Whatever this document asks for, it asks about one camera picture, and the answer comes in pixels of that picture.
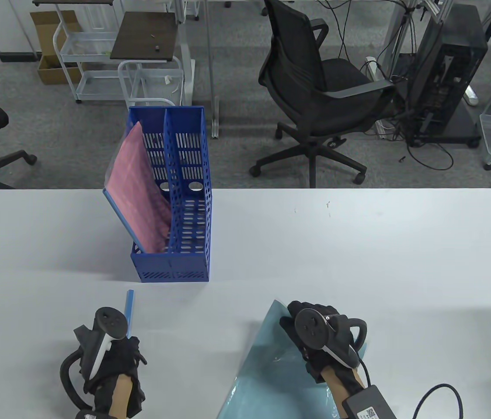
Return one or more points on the wood-top side table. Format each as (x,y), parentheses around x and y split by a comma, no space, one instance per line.
(145,35)

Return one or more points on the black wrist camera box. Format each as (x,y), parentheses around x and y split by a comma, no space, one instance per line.
(367,403)
(84,414)

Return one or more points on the blue folder slide bar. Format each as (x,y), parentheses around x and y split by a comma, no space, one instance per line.
(130,310)
(123,222)

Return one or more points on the grey hand controller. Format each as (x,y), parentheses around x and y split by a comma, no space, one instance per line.
(108,321)
(311,327)

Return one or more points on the cardboard box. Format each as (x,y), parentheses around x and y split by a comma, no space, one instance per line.
(49,70)

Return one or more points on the white power strip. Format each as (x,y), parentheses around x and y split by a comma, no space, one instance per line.
(374,67)

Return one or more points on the white cabinet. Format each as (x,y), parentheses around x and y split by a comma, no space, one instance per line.
(14,26)

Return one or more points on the black mesh-back office chair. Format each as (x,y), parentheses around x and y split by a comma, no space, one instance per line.
(298,43)

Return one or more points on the person's right forearm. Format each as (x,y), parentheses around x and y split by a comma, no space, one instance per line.
(343,384)

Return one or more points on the person's right hand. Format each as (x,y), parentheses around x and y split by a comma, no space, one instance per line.
(315,371)

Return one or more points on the person's left forearm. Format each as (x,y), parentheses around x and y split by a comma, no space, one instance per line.
(121,397)

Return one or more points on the aluminium pole stand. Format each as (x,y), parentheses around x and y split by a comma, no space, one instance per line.
(211,65)

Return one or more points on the black computer tower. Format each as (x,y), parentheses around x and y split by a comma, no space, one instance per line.
(446,65)

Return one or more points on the person's left hand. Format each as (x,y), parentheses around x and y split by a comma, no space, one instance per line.
(121,358)

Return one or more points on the light blue paper stack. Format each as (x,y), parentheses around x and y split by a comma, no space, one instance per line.
(271,375)

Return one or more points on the blue plastic file rack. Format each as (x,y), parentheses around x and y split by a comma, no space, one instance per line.
(189,262)

